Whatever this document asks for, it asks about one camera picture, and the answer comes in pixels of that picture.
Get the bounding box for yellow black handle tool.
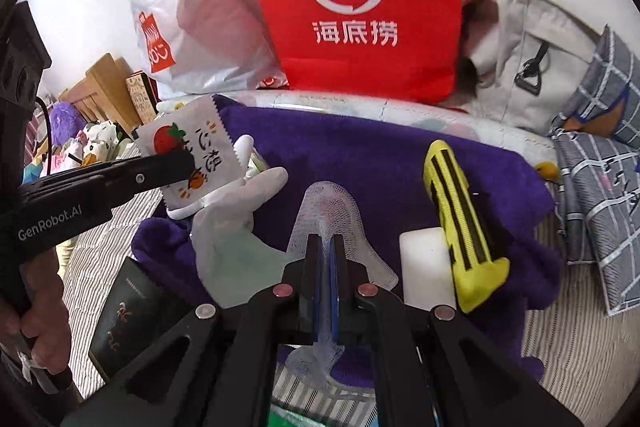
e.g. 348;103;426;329
422;139;511;314

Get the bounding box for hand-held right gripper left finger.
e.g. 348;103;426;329
60;234;331;427

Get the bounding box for purple towel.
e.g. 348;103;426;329
131;94;563;383

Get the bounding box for white foam block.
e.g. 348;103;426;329
399;228;457;310

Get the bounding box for black cable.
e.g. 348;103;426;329
34;94;55;168

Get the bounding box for person's left hand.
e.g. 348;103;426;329
15;251;72;375

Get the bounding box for grey checked pillow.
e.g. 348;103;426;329
552;129;640;318
547;24;640;142

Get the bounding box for white foam mesh net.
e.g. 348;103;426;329
287;181;398;388

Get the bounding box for purple plush toy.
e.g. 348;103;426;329
47;102;88;148

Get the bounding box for wooden headboard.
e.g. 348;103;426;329
57;52;146;140

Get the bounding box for beige backpack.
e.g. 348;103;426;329
457;0;608;135

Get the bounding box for white floral cloth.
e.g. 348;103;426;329
155;89;558;180

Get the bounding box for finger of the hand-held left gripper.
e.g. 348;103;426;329
20;150;197;208

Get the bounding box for pile of white plush toys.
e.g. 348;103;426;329
65;122;133;168

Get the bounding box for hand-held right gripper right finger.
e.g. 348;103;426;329
330;234;586;427

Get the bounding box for black booklet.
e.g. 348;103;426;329
89;257;201;383

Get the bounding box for white strawberry print packet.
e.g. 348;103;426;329
135;94;236;220

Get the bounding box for white glove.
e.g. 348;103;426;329
192;167;301;308

